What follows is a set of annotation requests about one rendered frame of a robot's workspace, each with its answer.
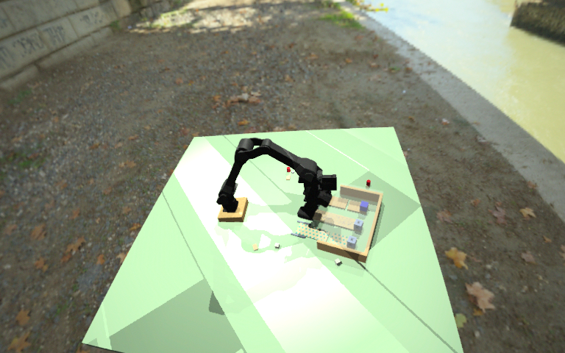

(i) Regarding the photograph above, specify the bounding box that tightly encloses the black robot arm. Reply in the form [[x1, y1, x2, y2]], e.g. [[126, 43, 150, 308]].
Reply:
[[216, 137, 337, 213]]

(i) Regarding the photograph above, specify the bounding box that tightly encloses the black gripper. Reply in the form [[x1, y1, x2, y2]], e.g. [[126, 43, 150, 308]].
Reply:
[[297, 185, 323, 221]]

